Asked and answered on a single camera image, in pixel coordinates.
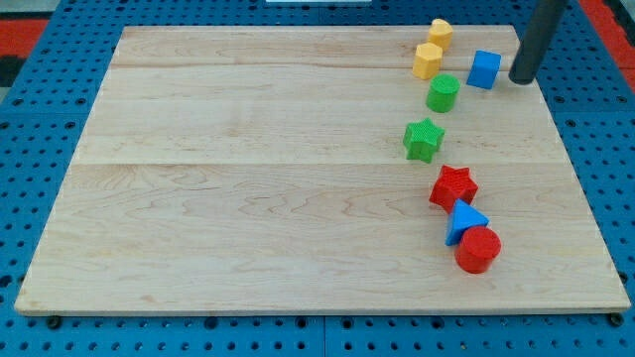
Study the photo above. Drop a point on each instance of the yellow heart block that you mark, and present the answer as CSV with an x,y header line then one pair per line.
x,y
440,33

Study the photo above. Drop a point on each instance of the light wooden board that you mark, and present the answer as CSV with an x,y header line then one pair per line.
x,y
261,171

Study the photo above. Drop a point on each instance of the green star block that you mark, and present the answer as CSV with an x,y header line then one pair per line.
x,y
422,140

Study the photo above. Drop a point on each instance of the red star block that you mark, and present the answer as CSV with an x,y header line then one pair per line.
x,y
451,185

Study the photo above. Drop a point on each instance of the green cylinder block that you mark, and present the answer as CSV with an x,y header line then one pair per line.
x,y
442,93

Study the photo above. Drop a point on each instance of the blue triangle block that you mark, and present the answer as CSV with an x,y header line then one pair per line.
x,y
462,217

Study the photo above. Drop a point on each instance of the yellow hexagon block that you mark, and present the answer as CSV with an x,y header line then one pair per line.
x,y
427,61

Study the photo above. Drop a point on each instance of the red cylinder block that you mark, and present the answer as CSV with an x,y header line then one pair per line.
x,y
477,250

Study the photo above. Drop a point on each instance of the blue cube block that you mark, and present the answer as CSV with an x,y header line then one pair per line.
x,y
484,69

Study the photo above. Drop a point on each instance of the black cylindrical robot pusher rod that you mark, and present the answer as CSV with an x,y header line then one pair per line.
x,y
539,33

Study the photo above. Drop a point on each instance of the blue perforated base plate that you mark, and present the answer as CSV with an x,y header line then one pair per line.
x,y
44,111

